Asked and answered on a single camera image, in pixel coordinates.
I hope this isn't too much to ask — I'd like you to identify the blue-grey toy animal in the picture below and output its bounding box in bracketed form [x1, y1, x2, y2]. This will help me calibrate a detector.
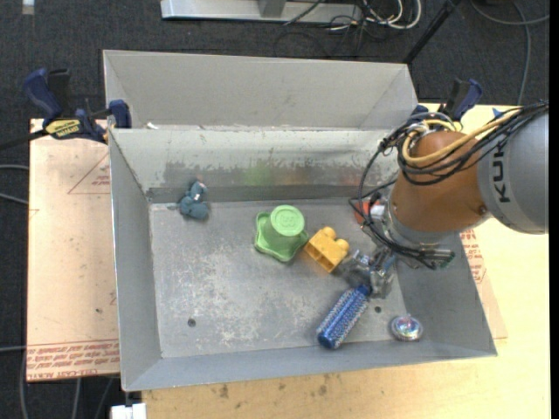
[176, 180, 211, 222]

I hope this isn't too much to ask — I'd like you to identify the yellow toy building brick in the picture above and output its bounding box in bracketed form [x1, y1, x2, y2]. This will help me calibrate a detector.
[303, 226, 351, 274]

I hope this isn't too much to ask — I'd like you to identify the green plastic cup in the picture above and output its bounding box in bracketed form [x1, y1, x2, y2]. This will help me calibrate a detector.
[253, 204, 310, 263]

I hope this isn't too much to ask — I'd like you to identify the grey metal bin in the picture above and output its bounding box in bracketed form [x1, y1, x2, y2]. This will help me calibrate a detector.
[102, 49, 499, 392]

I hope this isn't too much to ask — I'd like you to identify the red round object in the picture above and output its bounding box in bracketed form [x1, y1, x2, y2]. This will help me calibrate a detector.
[351, 199, 387, 226]

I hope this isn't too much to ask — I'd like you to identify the brown cardboard board red print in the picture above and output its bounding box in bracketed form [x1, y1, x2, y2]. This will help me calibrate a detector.
[25, 118, 510, 383]

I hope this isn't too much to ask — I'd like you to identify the blue bristle hair roller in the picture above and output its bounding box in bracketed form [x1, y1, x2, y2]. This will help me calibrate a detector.
[315, 284, 372, 350]

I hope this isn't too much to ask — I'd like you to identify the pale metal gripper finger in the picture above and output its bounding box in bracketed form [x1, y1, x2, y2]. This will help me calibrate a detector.
[340, 250, 373, 279]
[369, 268, 395, 299]

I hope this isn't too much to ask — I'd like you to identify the shiny silver spinning top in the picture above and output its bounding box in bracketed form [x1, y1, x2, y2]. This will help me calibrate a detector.
[390, 313, 424, 343]

